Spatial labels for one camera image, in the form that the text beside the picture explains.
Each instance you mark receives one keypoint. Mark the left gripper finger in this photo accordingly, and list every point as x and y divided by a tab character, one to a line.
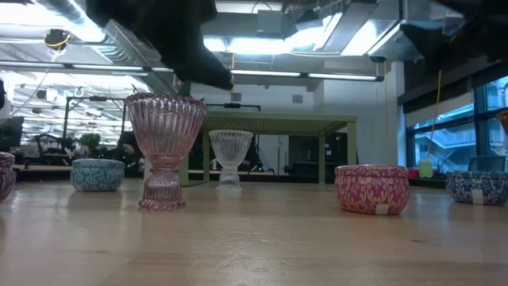
202	71

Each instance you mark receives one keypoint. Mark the pink ribbed glass candle holder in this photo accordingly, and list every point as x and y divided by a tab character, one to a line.
164	131

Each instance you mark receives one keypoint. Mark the clear ribbed glass candle holder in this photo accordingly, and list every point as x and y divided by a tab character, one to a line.
230	149

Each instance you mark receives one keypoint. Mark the teal patterned candle tin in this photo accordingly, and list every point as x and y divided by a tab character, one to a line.
97	176

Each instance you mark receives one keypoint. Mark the navy patterned candle tin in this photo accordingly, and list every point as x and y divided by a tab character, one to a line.
472	184

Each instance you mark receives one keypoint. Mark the pink patterned candle tin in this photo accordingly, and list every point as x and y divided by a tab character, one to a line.
371	190

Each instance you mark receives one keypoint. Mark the purple patterned candle tin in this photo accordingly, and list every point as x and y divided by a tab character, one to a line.
5	175

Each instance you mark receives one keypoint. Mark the green perforated metal shelf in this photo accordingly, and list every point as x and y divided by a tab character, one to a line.
278	121

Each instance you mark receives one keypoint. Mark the person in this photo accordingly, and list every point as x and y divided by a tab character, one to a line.
129	145

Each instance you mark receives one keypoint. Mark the white round plant pot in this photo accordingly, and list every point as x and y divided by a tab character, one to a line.
147	168

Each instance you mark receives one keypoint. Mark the small green potted plant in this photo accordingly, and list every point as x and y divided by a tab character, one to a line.
90	141

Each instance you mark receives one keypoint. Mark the grey office chair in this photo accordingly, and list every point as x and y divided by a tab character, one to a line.
486	163

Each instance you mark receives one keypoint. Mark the pale green plastic container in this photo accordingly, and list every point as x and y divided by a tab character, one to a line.
425	168

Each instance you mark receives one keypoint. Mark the red plastic container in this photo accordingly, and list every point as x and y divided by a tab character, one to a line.
412	173

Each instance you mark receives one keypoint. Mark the black computer monitor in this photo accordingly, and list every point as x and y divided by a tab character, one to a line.
10	133

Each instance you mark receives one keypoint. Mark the black metal frame rig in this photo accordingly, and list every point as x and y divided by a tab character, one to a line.
95	98

